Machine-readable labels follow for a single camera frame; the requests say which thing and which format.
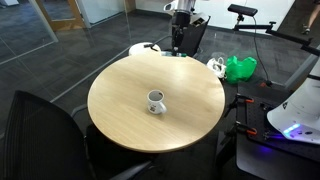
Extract green plastic bag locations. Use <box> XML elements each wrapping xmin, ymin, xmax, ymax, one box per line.
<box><xmin>225</xmin><ymin>55</ymin><xmax>259</xmax><ymax>85</ymax></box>

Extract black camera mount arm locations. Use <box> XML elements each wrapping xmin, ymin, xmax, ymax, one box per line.
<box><xmin>232</xmin><ymin>14</ymin><xmax>320</xmax><ymax>58</ymax></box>

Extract white plastic bag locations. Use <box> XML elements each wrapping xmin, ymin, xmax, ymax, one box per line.
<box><xmin>206</xmin><ymin>56</ymin><xmax>228</xmax><ymax>80</ymax></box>

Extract white round stool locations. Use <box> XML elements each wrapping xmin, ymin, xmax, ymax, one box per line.
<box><xmin>128</xmin><ymin>41</ymin><xmax>163</xmax><ymax>57</ymax></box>

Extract orange handled black clamp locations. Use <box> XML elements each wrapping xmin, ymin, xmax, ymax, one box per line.
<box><xmin>234</xmin><ymin>121</ymin><xmax>259</xmax><ymax>136</ymax></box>
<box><xmin>232</xmin><ymin>93</ymin><xmax>255</xmax><ymax>105</ymax></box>

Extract white mug with logo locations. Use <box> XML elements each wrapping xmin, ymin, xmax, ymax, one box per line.
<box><xmin>146</xmin><ymin>89</ymin><xmax>168</xmax><ymax>116</ymax></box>

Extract black stereo camera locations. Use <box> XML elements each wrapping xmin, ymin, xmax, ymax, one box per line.
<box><xmin>227</xmin><ymin>3</ymin><xmax>259</xmax><ymax>18</ymax></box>

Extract walking person legs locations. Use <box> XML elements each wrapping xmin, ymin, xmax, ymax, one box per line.
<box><xmin>301</xmin><ymin>0</ymin><xmax>320</xmax><ymax>36</ymax></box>

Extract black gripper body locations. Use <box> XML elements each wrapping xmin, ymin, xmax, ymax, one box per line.
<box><xmin>171</xmin><ymin>9</ymin><xmax>192</xmax><ymax>31</ymax></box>

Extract black camera cable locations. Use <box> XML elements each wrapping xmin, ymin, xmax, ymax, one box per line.
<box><xmin>251</xmin><ymin>15</ymin><xmax>273</xmax><ymax>85</ymax></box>

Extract black mesh office chair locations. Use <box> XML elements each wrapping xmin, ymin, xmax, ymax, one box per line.
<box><xmin>0</xmin><ymin>89</ymin><xmax>155</xmax><ymax>180</ymax></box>

